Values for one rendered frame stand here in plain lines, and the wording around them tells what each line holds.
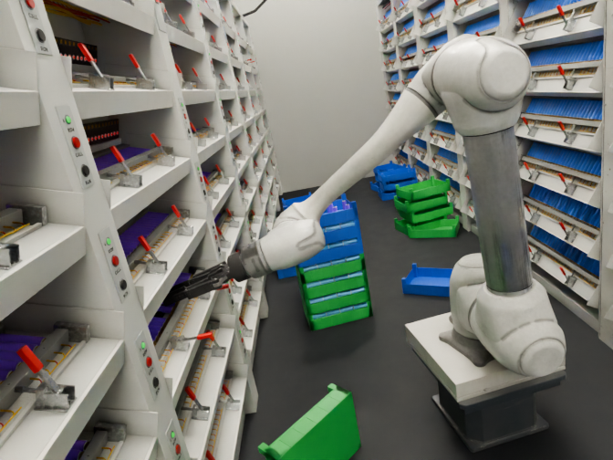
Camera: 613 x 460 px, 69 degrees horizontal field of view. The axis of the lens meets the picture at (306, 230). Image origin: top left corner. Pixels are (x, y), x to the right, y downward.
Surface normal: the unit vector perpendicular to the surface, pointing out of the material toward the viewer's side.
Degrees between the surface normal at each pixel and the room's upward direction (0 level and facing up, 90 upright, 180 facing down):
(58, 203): 90
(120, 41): 90
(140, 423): 90
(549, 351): 101
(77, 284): 90
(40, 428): 17
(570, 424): 0
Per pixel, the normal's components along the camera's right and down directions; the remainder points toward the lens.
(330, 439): 0.71, 0.09
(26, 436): 0.11, -0.95
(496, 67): 0.07, 0.22
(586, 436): -0.18, -0.94
